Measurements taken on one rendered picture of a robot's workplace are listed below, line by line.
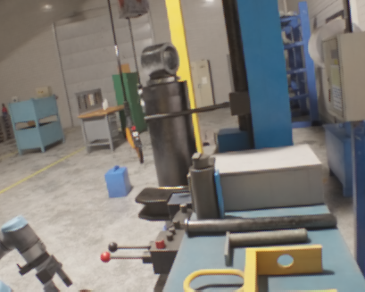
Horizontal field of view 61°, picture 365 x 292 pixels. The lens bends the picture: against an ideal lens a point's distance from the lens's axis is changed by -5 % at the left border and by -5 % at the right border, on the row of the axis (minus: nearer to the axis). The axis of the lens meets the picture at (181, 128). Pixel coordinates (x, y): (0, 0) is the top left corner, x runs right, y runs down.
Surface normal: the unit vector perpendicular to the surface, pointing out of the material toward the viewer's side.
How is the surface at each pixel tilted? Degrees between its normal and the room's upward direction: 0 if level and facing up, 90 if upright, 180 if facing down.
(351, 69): 90
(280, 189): 90
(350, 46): 90
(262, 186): 90
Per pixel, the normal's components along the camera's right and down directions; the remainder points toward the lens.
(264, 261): -0.22, 0.20
